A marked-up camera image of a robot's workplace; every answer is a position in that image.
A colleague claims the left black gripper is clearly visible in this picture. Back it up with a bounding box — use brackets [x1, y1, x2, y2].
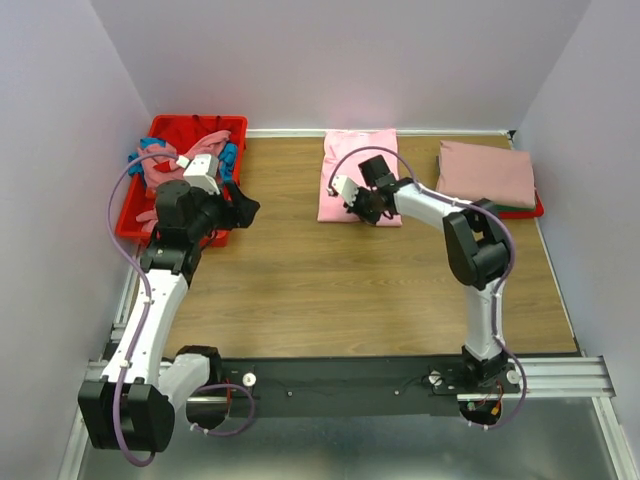
[188, 180, 262, 241]

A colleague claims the red shirt in bin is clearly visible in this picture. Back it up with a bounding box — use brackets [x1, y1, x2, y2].
[150, 115, 226, 153]

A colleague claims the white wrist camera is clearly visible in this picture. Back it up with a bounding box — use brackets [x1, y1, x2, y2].
[176, 154, 221, 195]
[327, 175, 359, 209]

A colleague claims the folded dusty pink shirt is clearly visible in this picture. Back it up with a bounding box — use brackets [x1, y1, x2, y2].
[436, 141, 536, 207]

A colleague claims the folded red shirt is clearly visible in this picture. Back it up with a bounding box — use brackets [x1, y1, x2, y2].
[498, 192, 545, 219]

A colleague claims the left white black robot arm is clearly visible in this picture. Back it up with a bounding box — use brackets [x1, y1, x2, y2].
[78, 180, 260, 455]

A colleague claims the light pink t shirt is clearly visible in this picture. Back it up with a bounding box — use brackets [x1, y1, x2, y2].
[317, 129, 399, 223]

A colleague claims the blue crumpled shirt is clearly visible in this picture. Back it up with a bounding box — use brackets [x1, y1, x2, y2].
[126, 136, 240, 185]

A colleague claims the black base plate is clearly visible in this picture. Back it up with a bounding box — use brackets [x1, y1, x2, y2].
[186, 355, 520, 429]

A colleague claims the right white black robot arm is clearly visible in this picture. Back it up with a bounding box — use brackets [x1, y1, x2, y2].
[327, 155, 514, 392]

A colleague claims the folded green shirt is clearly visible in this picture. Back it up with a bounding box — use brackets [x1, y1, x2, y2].
[496, 203, 537, 212]

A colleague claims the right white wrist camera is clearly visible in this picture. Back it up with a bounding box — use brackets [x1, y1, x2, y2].
[327, 175, 359, 209]

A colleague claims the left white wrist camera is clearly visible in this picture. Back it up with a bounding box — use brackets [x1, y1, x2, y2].
[176, 154, 221, 195]

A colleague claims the crumpled dusty pink shirt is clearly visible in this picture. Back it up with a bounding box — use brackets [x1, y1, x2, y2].
[135, 129, 234, 226]

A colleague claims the red plastic bin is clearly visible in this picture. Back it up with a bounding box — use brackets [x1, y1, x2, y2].
[116, 116, 248, 244]

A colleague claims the aluminium rail frame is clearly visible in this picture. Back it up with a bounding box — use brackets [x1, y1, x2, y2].
[57, 128, 640, 480]

